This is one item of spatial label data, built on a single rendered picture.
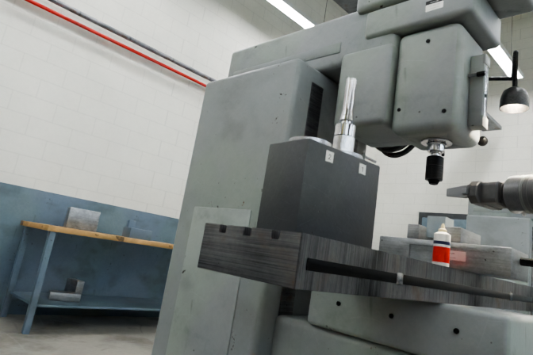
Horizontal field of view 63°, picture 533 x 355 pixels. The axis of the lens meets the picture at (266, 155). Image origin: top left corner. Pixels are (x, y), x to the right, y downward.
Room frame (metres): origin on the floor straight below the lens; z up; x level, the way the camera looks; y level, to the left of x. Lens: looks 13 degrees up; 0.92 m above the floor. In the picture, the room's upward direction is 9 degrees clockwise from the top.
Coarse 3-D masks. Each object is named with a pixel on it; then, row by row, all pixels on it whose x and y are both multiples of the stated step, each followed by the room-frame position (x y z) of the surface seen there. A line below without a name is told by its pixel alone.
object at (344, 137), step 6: (342, 126) 0.91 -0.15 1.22; (336, 132) 0.91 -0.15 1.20; (342, 132) 0.91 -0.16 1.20; (348, 132) 0.90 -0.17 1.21; (354, 132) 0.91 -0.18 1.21; (336, 138) 0.91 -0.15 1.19; (342, 138) 0.90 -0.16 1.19; (348, 138) 0.90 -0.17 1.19; (354, 138) 0.91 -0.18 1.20; (336, 144) 0.91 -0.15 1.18; (342, 144) 0.90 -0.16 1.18; (348, 144) 0.90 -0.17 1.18; (354, 144) 0.92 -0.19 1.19; (348, 150) 0.90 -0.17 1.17
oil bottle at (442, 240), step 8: (440, 232) 1.09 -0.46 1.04; (440, 240) 1.08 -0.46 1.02; (448, 240) 1.08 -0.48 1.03; (440, 248) 1.08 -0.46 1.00; (448, 248) 1.08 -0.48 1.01; (432, 256) 1.10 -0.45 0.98; (440, 256) 1.08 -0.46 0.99; (448, 256) 1.08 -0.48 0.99; (440, 264) 1.08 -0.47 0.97; (448, 264) 1.08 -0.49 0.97
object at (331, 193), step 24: (288, 144) 0.83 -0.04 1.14; (312, 144) 0.79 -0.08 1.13; (288, 168) 0.82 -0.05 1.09; (312, 168) 0.79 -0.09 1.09; (336, 168) 0.83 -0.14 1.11; (360, 168) 0.87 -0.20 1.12; (264, 192) 0.87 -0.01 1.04; (288, 192) 0.81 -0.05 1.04; (312, 192) 0.80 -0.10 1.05; (336, 192) 0.84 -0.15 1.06; (360, 192) 0.88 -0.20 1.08; (264, 216) 0.86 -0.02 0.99; (288, 216) 0.80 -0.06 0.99; (312, 216) 0.80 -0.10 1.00; (336, 216) 0.84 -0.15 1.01; (360, 216) 0.89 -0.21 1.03; (336, 240) 0.85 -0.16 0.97; (360, 240) 0.89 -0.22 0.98
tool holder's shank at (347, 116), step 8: (352, 80) 0.91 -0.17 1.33; (352, 88) 0.91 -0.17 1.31; (344, 96) 0.92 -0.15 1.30; (352, 96) 0.92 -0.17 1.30; (344, 104) 0.92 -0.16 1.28; (352, 104) 0.92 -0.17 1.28; (344, 112) 0.92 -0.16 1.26; (352, 112) 0.92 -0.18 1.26; (344, 120) 0.92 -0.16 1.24; (352, 120) 0.92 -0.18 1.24
